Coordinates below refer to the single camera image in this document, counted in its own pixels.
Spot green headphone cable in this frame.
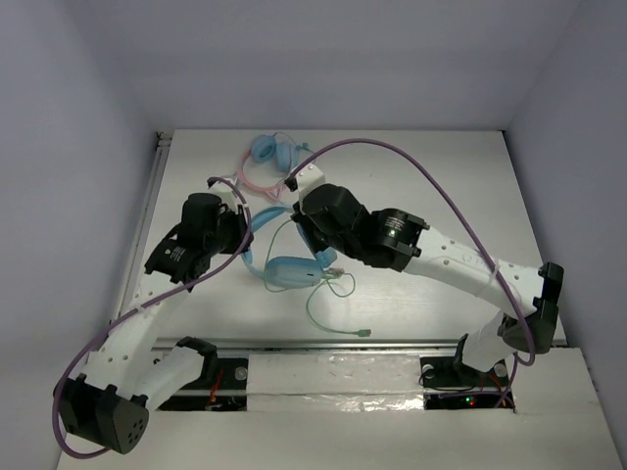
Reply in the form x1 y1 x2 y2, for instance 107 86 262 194
262 218 372 340

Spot light blue headphones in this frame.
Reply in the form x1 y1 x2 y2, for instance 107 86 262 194
241 218 345 293

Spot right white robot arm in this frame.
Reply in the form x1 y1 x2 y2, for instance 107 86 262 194
292 183 564 385

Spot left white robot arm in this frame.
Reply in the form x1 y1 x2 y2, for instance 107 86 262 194
52 184 253 460

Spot pink cat-ear headphones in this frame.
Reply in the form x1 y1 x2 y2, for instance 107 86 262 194
235 131 304 203

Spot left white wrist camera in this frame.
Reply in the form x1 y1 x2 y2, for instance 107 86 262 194
207 176 243 210

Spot aluminium rail left side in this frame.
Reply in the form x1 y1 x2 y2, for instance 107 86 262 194
112 130 173 319

